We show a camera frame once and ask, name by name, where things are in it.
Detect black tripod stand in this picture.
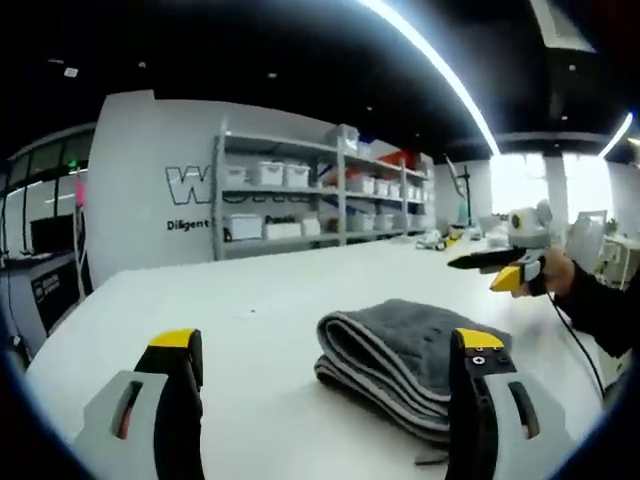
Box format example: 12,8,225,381
444,154,474,226

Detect small black monitor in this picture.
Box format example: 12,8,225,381
29,213,76,254

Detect short ceiling light strip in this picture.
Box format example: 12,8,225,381
602,112,634,156

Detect rows of white storage bins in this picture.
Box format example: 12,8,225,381
222,127,434,241

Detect yellow and black tools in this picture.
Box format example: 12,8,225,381
417,227,469,251

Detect long ceiling light strip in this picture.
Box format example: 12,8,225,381
357,0,501,156

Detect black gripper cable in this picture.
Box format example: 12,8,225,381
544,292,606,401

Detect grey metal shelving rack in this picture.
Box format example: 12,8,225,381
212,119,436,261

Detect grey towel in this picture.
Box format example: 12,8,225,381
313,298,514,467

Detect person's right hand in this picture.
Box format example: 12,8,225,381
542,247,576,296

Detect black equipment cabinet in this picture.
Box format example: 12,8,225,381
27,252,94,336

